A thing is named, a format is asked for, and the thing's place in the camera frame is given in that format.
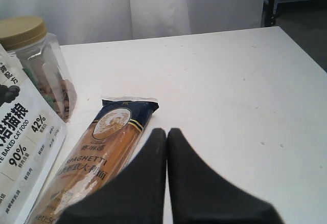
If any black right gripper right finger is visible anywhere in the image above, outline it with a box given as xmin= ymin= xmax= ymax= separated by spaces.
xmin=167 ymin=128 xmax=283 ymax=223

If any spaghetti packet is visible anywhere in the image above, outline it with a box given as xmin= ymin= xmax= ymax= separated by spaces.
xmin=26 ymin=97 xmax=159 ymax=223

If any white backdrop curtain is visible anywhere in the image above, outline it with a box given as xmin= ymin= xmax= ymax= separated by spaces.
xmin=1 ymin=0 xmax=264 ymax=45

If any clear jar with yellow lid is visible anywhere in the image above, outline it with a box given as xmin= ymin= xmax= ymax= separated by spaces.
xmin=1 ymin=15 xmax=77 ymax=122

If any white cat food bag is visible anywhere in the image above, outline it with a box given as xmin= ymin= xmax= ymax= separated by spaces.
xmin=1 ymin=48 xmax=67 ymax=223

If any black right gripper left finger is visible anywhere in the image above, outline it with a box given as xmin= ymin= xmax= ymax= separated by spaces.
xmin=59 ymin=128 xmax=167 ymax=224

